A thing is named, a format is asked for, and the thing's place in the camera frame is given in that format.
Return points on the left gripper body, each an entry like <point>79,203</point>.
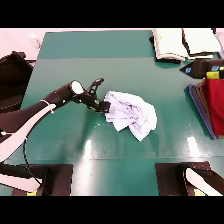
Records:
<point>97,104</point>

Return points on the pale lilac shirt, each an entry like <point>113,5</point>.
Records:
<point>133,115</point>

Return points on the black mounting plate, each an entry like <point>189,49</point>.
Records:
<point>166,180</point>
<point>60,180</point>

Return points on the white folded garment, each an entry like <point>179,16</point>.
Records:
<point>200,40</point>
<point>170,43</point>

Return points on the brown garment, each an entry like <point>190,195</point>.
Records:
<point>201,100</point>

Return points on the red garment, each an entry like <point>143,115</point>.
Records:
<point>216,106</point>

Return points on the yellow garment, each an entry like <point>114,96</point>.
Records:
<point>215,75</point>

